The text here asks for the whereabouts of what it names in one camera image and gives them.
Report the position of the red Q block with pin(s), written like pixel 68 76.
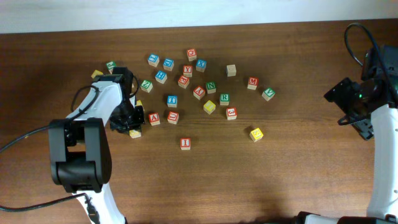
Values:
pixel 191 54

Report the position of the red M block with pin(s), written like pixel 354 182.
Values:
pixel 253 83

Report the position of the red Y block lower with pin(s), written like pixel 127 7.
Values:
pixel 199 92

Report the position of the green V block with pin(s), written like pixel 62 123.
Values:
pixel 268 94

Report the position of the red E block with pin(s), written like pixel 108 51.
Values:
pixel 183 81

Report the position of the red Y block upper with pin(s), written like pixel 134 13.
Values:
pixel 187 70

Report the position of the yellow block far left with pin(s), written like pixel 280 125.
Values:
pixel 96 73

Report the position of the blue H block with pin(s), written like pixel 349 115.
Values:
pixel 161 77

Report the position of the green R block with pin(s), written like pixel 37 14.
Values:
pixel 224 99

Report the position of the blue X block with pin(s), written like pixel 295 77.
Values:
pixel 201 65

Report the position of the plain wooden block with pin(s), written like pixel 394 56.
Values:
pixel 231 70

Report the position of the yellow block centre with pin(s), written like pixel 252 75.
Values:
pixel 209 107

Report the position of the green J block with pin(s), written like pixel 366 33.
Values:
pixel 111 66

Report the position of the red A block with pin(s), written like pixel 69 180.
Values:
pixel 154 119

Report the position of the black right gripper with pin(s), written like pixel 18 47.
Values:
pixel 337 93

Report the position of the red 3 block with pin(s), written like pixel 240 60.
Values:
pixel 231 113

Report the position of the red U block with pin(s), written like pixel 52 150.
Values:
pixel 173 117

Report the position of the green N block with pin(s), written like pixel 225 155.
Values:
pixel 210 87

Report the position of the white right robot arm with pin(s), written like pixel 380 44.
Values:
pixel 383 204

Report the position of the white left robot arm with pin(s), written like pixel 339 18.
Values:
pixel 80 157

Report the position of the red I block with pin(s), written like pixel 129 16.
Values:
pixel 185 143

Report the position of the green Z block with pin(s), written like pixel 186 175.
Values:
pixel 146 86

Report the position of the blue T block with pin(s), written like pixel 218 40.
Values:
pixel 172 101

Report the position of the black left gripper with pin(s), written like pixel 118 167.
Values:
pixel 136 125

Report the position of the blue D block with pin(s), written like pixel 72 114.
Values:
pixel 168 64

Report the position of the yellow C block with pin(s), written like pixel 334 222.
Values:
pixel 135 133

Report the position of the yellow K block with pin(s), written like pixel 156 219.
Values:
pixel 256 134

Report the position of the red y block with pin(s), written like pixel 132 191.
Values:
pixel 199 92
pixel 187 70

